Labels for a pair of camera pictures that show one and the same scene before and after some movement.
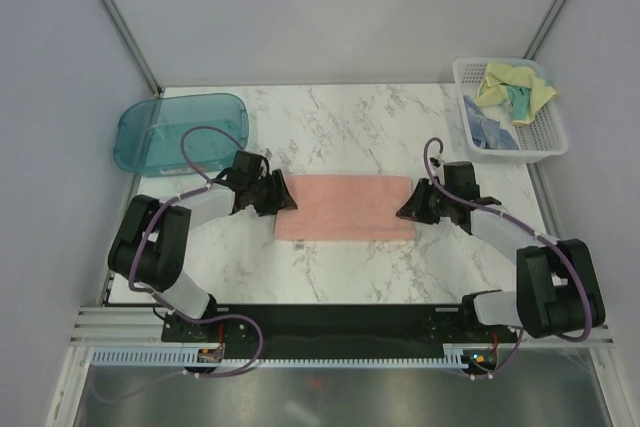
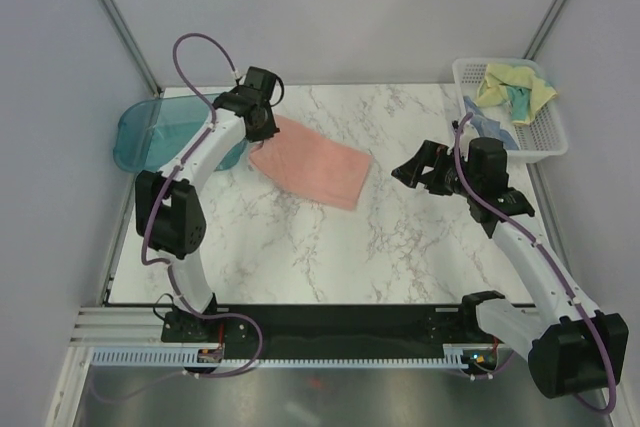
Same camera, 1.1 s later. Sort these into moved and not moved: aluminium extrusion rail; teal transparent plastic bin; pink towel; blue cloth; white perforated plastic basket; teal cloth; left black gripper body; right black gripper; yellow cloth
Moved: pink towel; left black gripper body; right black gripper
Not moved: white perforated plastic basket; teal transparent plastic bin; teal cloth; yellow cloth; blue cloth; aluminium extrusion rail
